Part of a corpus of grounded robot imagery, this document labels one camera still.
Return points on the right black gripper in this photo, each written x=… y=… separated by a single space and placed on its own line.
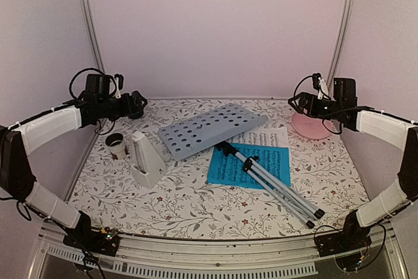
x=304 y=97

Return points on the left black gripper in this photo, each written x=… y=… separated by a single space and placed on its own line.
x=128 y=108

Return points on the light blue music stand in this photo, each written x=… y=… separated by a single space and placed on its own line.
x=188 y=137

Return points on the blue sheet music page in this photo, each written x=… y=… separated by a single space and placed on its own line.
x=231 y=165

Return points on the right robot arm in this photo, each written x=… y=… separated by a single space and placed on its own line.
x=390 y=143

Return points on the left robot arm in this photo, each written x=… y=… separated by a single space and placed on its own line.
x=20 y=140

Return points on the pink plate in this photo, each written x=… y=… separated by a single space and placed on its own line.
x=310 y=128

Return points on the paper coffee cup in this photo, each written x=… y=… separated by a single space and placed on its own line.
x=116 y=145

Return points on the white sheet music page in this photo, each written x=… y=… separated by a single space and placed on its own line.
x=274 y=137

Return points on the white metronome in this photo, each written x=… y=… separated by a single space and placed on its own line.
x=147 y=166

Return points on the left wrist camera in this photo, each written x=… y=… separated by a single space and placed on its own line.
x=98 y=84

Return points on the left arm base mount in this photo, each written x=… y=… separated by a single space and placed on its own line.
x=104 y=241

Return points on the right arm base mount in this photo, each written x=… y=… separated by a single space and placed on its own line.
x=340 y=242

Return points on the front aluminium rail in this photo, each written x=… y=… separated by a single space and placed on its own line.
x=154 y=257

